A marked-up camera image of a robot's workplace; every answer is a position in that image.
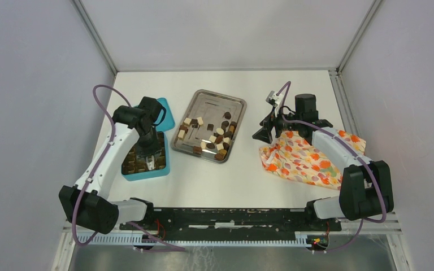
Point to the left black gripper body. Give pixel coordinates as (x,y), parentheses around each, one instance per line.
(148,144)

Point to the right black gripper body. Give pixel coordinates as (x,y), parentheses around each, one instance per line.
(281,125)

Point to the metal serving tongs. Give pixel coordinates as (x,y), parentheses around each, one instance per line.
(150,163)

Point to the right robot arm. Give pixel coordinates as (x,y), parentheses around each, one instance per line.
(366,189)

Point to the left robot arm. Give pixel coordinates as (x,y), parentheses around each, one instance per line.
(86,203)

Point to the teal chocolate box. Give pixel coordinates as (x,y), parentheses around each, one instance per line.
(135,168)

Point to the teal box lid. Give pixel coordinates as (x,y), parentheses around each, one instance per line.
(168,116)

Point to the floral cloth bag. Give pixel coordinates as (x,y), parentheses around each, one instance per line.
(292,158)

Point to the pile of assorted chocolates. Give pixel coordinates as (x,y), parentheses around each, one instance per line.
(206,137)

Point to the silver metal tray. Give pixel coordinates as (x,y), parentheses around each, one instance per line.
(205,102)

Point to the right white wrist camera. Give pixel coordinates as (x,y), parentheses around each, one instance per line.
(275,100)

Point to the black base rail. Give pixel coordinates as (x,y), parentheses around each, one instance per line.
(234,224)

